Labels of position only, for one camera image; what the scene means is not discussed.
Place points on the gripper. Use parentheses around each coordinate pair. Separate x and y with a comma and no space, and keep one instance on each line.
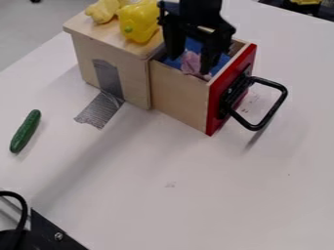
(200,13)

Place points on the pink toy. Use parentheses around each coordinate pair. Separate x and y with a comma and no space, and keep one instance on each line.
(191,63)

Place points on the wooden drawer with red front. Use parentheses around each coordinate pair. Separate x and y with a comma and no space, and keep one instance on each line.
(204,94)

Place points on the yellow toy pepper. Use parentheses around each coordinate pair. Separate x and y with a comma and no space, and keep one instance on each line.
(139,21)

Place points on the yellow plush toy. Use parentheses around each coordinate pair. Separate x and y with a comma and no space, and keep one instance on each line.
(103,11)

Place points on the green toy cucumber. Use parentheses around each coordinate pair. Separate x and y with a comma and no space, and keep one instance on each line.
(25,131)

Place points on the blue cloth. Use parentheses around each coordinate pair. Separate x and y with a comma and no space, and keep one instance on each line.
(173,62)

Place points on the wooden cabinet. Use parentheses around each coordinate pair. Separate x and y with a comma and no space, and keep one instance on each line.
(114,62)

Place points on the grey tape strip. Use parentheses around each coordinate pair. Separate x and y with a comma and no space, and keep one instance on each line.
(101,107)

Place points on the black metal bracket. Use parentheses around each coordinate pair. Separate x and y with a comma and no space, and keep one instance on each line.
(50,232)

